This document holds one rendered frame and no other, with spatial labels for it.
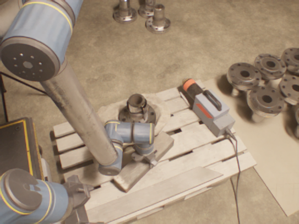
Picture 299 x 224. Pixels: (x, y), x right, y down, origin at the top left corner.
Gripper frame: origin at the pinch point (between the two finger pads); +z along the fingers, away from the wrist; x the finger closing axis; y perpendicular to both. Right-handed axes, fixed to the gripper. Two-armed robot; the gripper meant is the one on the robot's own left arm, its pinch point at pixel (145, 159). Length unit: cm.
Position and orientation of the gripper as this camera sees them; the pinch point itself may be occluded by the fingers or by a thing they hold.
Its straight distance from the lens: 162.1
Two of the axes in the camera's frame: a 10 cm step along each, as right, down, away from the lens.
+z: 0.0, 5.7, 8.2
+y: 6.8, -6.0, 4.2
